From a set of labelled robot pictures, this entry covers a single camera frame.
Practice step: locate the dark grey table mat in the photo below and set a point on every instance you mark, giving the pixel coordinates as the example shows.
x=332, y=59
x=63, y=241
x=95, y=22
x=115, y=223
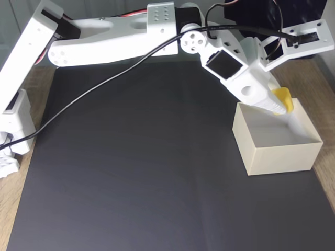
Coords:
x=131, y=170

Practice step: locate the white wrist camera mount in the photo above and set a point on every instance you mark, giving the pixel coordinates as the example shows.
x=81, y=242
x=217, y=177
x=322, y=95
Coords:
x=301, y=52

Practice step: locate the white open cardboard box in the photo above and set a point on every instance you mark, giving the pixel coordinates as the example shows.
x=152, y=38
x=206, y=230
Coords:
x=282, y=159

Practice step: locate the dark hanging cloth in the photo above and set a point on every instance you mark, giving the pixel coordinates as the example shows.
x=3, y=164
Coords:
x=256, y=13

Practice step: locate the yellow cube block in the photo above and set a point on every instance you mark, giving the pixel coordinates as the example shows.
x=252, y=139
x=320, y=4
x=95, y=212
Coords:
x=285, y=97

